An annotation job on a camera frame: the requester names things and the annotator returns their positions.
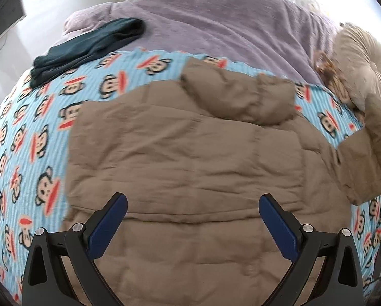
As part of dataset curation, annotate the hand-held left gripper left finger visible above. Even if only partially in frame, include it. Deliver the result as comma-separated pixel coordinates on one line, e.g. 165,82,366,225
21,192,129,306

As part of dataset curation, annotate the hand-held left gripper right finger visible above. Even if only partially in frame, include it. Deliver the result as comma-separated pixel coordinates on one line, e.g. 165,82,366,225
258,193,366,306

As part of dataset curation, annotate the tan puffer jacket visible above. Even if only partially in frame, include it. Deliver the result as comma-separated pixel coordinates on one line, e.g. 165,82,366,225
61,57,381,306

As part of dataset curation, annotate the blue monkey print blanket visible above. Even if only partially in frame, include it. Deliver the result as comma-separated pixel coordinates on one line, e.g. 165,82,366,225
0,47,381,303

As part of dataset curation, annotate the dark teal garment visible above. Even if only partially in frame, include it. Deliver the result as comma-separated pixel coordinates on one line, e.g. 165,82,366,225
29,17,146,89

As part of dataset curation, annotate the beige round pillow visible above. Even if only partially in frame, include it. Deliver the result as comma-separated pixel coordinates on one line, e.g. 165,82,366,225
332,22,381,112

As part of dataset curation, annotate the purple fleece blanket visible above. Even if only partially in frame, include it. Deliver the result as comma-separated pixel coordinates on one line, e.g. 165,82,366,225
61,0,341,87

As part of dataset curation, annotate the white fluffy plush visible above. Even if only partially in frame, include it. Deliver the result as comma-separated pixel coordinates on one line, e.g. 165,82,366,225
294,0,322,14

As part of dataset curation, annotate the dark furniture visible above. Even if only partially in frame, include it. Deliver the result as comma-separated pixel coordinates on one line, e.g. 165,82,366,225
0,0,27,52

